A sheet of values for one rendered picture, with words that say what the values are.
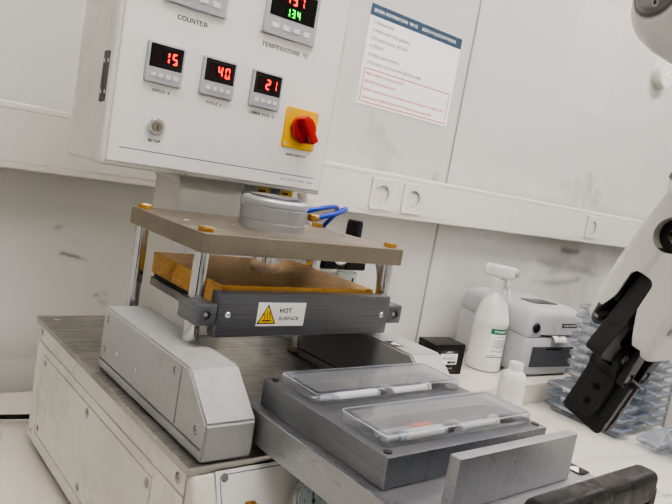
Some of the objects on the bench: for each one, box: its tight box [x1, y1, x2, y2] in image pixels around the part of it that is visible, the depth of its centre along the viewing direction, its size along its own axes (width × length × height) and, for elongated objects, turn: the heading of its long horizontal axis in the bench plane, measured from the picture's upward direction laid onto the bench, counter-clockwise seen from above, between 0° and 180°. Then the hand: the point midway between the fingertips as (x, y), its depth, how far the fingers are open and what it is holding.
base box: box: [27, 326, 216, 504], centre depth 81 cm, size 54×38×17 cm
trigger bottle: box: [465, 263, 521, 373], centre depth 154 cm, size 9×8×25 cm
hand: (600, 396), depth 45 cm, fingers closed
